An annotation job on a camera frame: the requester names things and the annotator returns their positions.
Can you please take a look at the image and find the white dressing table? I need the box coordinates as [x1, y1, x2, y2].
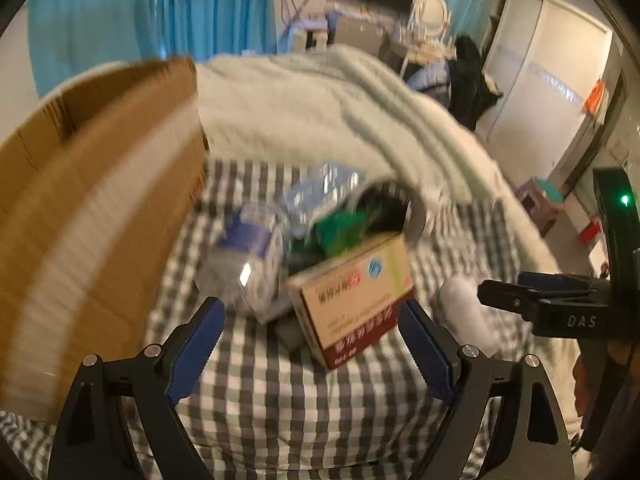
[399, 38, 457, 77]

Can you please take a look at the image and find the white wardrobe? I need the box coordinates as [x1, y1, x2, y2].
[476, 0, 613, 186]

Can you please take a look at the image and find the red white medicine box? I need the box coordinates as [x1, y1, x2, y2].
[286, 233, 414, 370]

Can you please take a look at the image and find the small stool teal seat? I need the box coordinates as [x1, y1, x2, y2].
[516, 177, 564, 237]

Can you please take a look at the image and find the white sock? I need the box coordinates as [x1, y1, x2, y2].
[438, 275, 498, 356]

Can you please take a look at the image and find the dark clothes pile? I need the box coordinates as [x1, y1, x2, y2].
[448, 35, 503, 131]

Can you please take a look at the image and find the silver blister pill pack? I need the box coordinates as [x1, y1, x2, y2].
[278, 162, 367, 240]

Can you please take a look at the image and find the green plastic bag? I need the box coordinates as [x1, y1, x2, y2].
[304, 208, 381, 259]

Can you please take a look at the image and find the white round mirror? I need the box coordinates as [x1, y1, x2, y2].
[408, 0, 451, 42]

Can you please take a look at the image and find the grey cabinet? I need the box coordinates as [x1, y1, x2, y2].
[333, 15, 385, 56]

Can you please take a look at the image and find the white fluffy blanket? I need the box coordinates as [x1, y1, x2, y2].
[196, 46, 559, 272]

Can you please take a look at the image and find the brown cardboard box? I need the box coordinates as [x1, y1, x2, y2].
[1, 58, 206, 422]

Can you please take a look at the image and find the grey tape roll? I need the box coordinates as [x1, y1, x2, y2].
[346, 178, 427, 247]

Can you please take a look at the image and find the clear plastic bottle blue label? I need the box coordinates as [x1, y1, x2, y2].
[195, 202, 288, 324]

